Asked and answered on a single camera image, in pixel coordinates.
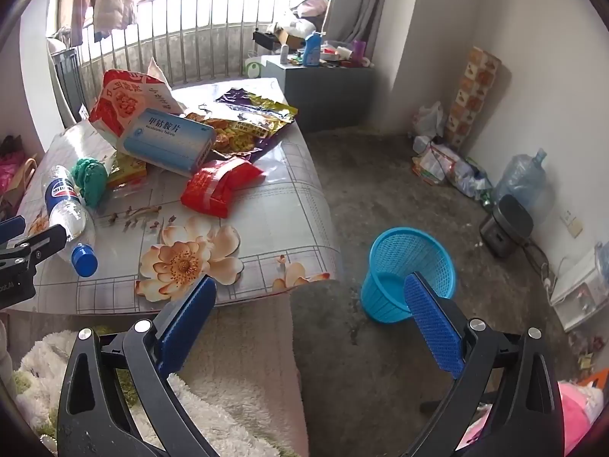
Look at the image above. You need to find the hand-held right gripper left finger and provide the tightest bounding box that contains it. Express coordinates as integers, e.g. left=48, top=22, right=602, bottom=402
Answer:
left=56, top=273, right=220, bottom=457

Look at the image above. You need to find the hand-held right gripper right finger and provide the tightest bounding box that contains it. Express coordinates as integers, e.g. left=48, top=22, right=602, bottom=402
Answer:
left=403, top=271, right=567, bottom=457

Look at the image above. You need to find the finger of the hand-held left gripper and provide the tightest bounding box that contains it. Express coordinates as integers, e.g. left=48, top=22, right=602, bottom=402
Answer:
left=0, top=216, right=26, bottom=249
left=0, top=224, right=67, bottom=264

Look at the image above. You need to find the clear plastic bottle blue cap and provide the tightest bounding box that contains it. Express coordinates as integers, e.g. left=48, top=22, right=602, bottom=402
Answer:
left=42, top=165, right=99, bottom=278

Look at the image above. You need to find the blue mesh wastebasket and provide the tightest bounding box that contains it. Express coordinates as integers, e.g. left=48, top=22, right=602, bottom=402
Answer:
left=360, top=227, right=456, bottom=323

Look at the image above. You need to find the green knitted cloth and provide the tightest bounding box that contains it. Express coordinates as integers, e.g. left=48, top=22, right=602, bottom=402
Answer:
left=71, top=157, right=111, bottom=209

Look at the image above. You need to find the small yellow snack packet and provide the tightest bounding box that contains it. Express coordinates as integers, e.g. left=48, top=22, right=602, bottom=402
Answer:
left=105, top=152, right=148, bottom=190

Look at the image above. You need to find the red snack packet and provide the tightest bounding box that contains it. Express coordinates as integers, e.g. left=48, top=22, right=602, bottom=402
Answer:
left=181, top=156, right=266, bottom=219

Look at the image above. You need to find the blue white medicine box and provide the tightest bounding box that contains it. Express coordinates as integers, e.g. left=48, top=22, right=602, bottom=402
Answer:
left=116, top=109, right=217, bottom=178

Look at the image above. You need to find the red white paper bag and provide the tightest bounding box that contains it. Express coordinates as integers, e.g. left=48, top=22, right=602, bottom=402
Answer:
left=89, top=57, right=184, bottom=146

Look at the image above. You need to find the purple yellow noodle packet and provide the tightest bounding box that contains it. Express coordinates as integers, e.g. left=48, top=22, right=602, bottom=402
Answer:
left=183, top=86, right=299, bottom=163

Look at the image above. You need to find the pink bag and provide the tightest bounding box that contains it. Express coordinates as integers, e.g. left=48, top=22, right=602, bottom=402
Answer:
left=0, top=136, right=39, bottom=220

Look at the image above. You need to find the beige fleece blanket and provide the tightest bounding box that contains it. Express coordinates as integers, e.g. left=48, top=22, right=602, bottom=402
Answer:
left=0, top=278, right=355, bottom=457

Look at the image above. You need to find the white fluffy clothing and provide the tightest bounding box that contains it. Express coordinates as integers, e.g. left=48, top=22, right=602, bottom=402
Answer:
left=14, top=328, right=291, bottom=457

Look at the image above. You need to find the black rice cooker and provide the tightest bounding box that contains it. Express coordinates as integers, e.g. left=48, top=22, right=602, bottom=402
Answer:
left=478, top=194, right=536, bottom=259

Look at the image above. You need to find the white plastic drawer box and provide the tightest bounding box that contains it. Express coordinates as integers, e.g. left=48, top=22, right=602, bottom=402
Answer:
left=549, top=243, right=609, bottom=333

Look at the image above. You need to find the dark slatted crate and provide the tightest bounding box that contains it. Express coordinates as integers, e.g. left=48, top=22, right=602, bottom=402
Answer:
left=52, top=49, right=89, bottom=125

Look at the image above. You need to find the pile of floor packets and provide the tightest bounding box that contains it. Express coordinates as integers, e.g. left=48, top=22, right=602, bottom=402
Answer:
left=411, top=140, right=496, bottom=201

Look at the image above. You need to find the pink plush item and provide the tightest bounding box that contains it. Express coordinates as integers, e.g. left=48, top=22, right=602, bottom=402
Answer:
left=457, top=376, right=605, bottom=457

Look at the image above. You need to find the large water jug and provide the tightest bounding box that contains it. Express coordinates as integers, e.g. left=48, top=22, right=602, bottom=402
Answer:
left=495, top=149, right=555, bottom=222

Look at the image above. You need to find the white plastic bag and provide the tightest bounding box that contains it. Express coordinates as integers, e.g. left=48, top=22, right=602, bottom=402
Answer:
left=411, top=101, right=448, bottom=140

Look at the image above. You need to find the tall patterned cardboard box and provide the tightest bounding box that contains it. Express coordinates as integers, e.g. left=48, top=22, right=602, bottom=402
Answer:
left=445, top=46, right=502, bottom=149

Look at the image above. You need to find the pink hanging garment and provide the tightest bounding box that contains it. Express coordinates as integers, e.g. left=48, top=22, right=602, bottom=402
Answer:
left=67, top=0, right=103, bottom=46

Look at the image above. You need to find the metal window railing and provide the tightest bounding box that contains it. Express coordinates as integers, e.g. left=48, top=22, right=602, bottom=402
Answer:
left=48, top=0, right=329, bottom=89

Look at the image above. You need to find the grey cabinet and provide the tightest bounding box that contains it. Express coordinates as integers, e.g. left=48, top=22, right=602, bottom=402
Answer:
left=261, top=54, right=376, bottom=133

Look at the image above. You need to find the black flat device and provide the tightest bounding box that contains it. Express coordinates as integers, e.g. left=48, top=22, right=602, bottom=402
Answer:
left=252, top=30, right=282, bottom=52

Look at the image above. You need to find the blue detergent bottle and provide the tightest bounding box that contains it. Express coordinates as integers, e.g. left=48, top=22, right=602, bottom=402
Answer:
left=303, top=32, right=322, bottom=66

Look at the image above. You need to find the open cardboard box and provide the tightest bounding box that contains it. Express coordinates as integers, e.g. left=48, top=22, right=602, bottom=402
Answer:
left=276, top=24, right=315, bottom=48

